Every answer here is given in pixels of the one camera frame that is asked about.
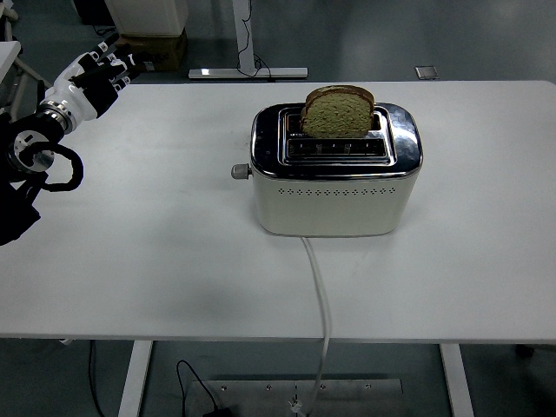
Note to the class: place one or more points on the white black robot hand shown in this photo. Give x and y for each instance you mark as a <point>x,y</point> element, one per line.
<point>74,97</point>

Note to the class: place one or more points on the cream and chrome toaster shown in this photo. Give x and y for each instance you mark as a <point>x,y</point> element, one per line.
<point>326,213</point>

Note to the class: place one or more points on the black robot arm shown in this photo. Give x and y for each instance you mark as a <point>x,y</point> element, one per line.
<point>13,217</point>

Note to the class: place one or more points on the black box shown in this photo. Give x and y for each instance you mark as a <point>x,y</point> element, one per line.
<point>91,11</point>

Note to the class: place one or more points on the brown cardboard box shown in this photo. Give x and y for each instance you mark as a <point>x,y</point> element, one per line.
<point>169,52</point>

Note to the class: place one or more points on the white desk stand foot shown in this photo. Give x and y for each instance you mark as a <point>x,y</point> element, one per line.
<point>239,26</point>

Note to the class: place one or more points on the brown bread slice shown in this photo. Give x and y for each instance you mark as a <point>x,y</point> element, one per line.
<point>336,119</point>

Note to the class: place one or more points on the white table leg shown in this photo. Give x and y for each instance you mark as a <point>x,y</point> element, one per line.
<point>134,378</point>
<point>456,378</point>

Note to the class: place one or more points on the grey floor socket plate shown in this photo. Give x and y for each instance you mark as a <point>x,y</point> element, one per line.
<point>426,72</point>

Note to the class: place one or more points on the grey metal plate with screws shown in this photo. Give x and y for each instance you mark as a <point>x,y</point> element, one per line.
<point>260,399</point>

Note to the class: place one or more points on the black caster wheel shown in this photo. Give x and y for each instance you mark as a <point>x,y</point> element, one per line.
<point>525,351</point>

